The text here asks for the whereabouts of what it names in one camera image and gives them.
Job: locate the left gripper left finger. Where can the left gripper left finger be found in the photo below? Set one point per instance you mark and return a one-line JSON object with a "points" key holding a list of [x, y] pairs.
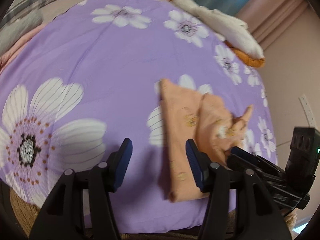
{"points": [[62, 214]]}

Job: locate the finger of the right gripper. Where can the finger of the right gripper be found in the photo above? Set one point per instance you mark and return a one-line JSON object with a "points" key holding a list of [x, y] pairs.
{"points": [[240, 160]]}

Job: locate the orange cartoon print baby garment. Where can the orange cartoon print baby garment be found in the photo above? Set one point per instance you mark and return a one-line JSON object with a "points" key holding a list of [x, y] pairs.
{"points": [[203, 117]]}

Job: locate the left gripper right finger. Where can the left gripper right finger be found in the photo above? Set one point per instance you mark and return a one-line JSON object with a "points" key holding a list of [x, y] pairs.
{"points": [[257, 215]]}

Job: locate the white wall socket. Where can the white wall socket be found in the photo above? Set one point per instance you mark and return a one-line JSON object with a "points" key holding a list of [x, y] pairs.
{"points": [[308, 111]]}

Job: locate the white goose plush toy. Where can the white goose plush toy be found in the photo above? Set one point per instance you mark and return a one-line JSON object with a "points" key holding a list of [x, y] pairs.
{"points": [[230, 30]]}

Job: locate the pink blanket edge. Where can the pink blanket edge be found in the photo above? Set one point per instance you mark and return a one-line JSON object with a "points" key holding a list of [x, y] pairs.
{"points": [[14, 51]]}

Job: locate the grey rolled towel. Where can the grey rolled towel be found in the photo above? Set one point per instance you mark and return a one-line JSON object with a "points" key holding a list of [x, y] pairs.
{"points": [[13, 32]]}

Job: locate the pink curtain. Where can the pink curtain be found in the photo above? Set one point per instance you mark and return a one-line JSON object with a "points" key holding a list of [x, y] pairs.
{"points": [[268, 19]]}

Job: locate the person right hand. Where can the person right hand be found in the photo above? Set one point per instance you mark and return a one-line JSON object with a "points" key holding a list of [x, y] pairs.
{"points": [[290, 216]]}

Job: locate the purple floral duvet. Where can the purple floral duvet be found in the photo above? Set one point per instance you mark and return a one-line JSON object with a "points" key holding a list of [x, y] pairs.
{"points": [[89, 79]]}

